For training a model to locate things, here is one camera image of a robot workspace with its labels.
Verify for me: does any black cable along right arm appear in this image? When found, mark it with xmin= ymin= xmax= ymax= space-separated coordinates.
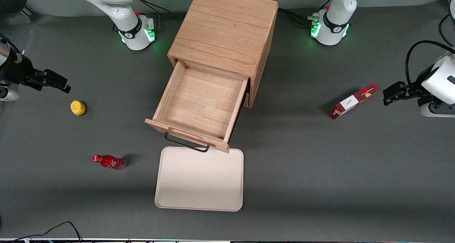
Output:
xmin=0 ymin=33 xmax=24 ymax=59

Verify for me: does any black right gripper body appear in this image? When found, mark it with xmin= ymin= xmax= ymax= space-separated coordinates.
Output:
xmin=0 ymin=53 xmax=45 ymax=91

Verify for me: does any beige rectangular tray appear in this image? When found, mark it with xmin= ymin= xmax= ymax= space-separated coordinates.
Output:
xmin=155 ymin=146 xmax=244 ymax=212

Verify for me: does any black left arm base cable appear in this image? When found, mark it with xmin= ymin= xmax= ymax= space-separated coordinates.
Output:
xmin=286 ymin=13 xmax=314 ymax=29
xmin=278 ymin=8 xmax=315 ymax=23

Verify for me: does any red drink bottle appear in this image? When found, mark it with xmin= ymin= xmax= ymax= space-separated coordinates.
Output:
xmin=92 ymin=154 xmax=126 ymax=171

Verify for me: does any black looped left wrist cable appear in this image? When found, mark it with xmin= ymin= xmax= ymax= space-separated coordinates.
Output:
xmin=405 ymin=40 xmax=455 ymax=86

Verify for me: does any wooden drawer with pull ridge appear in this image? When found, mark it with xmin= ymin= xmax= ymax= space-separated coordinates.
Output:
xmin=145 ymin=60 xmax=249 ymax=153

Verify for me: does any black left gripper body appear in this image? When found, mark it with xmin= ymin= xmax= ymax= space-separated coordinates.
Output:
xmin=409 ymin=66 xmax=437 ymax=107

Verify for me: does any oak wooden drawer cabinet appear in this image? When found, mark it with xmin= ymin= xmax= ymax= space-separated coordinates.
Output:
xmin=167 ymin=0 xmax=279 ymax=109

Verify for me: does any red and white carton box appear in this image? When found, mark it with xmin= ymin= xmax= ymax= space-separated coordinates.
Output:
xmin=329 ymin=83 xmax=379 ymax=120

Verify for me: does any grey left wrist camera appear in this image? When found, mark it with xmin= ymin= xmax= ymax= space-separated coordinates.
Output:
xmin=419 ymin=102 xmax=455 ymax=118

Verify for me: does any thin black table-edge cable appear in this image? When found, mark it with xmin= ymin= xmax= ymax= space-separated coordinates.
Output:
xmin=11 ymin=221 xmax=83 ymax=243

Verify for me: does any black right arm base cable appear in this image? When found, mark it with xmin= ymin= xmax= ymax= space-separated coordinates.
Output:
xmin=135 ymin=0 xmax=171 ymax=15

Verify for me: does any black arm base cable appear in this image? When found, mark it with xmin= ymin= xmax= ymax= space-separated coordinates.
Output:
xmin=278 ymin=8 xmax=315 ymax=23
xmin=286 ymin=13 xmax=314 ymax=29
xmin=135 ymin=0 xmax=171 ymax=15

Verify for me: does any yellow lemon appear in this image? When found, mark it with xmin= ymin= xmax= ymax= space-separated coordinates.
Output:
xmin=70 ymin=100 xmax=86 ymax=116

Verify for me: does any black metal drawer handle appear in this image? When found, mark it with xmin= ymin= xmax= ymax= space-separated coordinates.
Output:
xmin=164 ymin=131 xmax=210 ymax=153

